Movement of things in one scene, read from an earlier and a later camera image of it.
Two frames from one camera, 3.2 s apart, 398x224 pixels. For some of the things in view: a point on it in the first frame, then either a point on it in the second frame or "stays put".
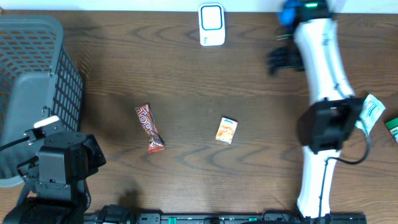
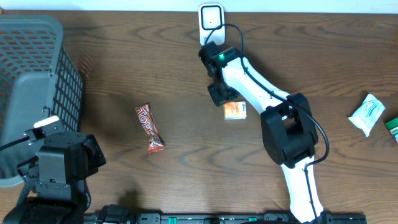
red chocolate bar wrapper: x=156 y=142 stays put
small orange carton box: x=227 y=129 → x=235 y=110
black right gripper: x=276 y=58 → x=217 y=98
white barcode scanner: x=212 y=24 stays put
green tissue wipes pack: x=370 y=112 stays put
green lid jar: x=392 y=126 stays put
